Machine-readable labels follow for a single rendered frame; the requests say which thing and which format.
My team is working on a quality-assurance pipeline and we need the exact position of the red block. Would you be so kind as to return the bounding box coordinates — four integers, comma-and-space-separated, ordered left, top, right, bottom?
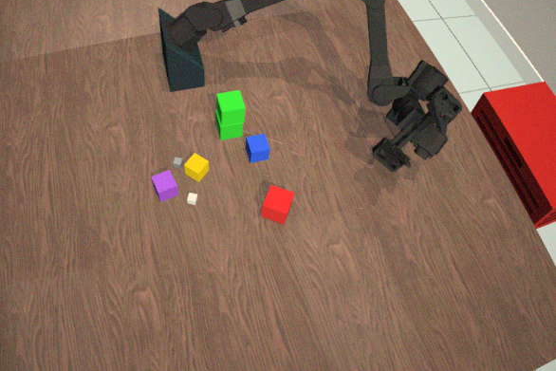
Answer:
261, 185, 294, 224

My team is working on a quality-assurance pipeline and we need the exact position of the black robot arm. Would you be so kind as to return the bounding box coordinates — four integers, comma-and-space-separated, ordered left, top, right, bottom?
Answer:
164, 0, 449, 160

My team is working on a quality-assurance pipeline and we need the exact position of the green block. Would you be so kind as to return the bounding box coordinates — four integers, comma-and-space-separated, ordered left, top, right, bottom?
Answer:
215, 110, 243, 140
216, 90, 245, 126

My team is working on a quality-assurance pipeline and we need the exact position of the purple cube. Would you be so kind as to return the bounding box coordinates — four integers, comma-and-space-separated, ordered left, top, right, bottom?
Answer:
151, 170, 178, 202

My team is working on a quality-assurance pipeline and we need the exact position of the yellow block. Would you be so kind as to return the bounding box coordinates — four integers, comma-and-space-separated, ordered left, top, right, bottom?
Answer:
184, 153, 209, 182

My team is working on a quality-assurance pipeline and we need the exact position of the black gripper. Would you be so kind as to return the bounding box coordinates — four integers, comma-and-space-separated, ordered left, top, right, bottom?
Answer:
373, 85, 463, 172

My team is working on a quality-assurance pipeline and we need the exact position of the small cream block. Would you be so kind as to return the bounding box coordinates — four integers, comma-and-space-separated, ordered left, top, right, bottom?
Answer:
188, 193, 197, 205

